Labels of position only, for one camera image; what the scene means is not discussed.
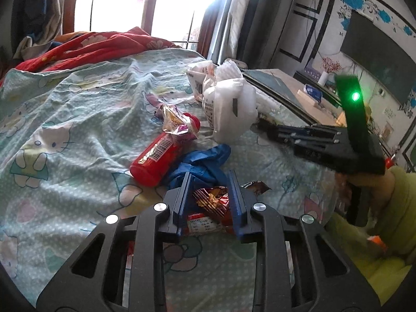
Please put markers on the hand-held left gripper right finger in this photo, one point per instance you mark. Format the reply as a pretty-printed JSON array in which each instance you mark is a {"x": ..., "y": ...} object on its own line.
[{"x": 235, "y": 201}]

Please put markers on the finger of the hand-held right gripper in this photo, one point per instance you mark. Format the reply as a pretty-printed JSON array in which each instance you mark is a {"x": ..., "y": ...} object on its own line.
[
  {"x": 292, "y": 127},
  {"x": 305, "y": 139}
]

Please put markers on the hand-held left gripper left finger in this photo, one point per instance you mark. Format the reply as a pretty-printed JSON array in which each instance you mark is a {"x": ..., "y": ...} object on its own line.
[{"x": 186, "y": 201}]

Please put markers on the red gold snack wrapper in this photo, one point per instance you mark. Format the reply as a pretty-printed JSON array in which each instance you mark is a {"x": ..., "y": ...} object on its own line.
[{"x": 211, "y": 201}]

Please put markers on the person's right hand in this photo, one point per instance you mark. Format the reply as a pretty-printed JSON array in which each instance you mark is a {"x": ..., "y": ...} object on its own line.
[{"x": 380, "y": 185}]

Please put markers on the red bottle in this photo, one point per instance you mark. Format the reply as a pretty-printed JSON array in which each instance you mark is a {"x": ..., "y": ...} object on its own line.
[{"x": 388, "y": 163}]

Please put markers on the white coffee table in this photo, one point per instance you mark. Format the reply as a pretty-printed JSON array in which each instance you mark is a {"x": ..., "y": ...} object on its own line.
[{"x": 286, "y": 87}]

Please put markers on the blue tissue packet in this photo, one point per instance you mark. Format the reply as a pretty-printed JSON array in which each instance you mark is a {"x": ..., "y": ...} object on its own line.
[{"x": 312, "y": 91}]

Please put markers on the blue crumpled plastic bag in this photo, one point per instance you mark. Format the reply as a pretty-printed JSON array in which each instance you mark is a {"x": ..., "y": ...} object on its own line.
[{"x": 201, "y": 162}]

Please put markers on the red cylindrical snack can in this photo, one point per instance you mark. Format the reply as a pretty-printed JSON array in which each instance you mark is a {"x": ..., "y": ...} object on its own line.
[{"x": 152, "y": 159}]

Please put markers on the white vase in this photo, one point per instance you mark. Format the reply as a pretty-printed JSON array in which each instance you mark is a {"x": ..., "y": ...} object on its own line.
[{"x": 323, "y": 78}]

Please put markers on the gold purple snack wrapper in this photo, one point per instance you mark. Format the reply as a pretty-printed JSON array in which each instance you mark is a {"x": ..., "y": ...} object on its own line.
[{"x": 174, "y": 122}]

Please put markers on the white foam fruit net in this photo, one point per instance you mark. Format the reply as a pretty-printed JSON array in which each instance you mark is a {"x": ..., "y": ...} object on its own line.
[{"x": 230, "y": 70}]

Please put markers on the small orange object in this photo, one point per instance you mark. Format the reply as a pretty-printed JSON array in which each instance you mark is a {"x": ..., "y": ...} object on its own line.
[{"x": 377, "y": 244}]

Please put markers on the printed white plastic bag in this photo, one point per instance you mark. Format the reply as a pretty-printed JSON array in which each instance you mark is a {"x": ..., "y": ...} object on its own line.
[{"x": 201, "y": 81}]

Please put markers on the grey standing air conditioner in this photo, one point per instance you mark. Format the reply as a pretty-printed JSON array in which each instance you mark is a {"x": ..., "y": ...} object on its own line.
[{"x": 276, "y": 22}]

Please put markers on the white and blue curtain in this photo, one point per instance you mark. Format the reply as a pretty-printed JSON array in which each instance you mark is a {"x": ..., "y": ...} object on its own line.
[{"x": 235, "y": 16}]

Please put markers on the cartoon cat printed bedsheet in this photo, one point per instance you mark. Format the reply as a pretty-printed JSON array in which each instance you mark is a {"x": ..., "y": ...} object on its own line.
[{"x": 81, "y": 104}]

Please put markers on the red flower print blanket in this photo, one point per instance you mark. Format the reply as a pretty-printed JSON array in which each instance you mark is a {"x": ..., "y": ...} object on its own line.
[{"x": 97, "y": 48}]

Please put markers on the wooden framed balcony door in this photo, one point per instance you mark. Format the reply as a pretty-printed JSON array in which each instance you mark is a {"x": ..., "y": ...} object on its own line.
[{"x": 130, "y": 3}]

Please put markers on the grey cloth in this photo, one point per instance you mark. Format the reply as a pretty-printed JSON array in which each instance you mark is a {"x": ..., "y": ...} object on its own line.
[{"x": 35, "y": 42}]

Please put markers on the grey brown curtain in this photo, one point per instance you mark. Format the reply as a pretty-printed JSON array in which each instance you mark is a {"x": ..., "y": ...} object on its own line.
[{"x": 42, "y": 0}]

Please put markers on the black wall television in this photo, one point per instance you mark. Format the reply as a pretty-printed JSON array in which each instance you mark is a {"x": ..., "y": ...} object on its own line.
[{"x": 380, "y": 55}]

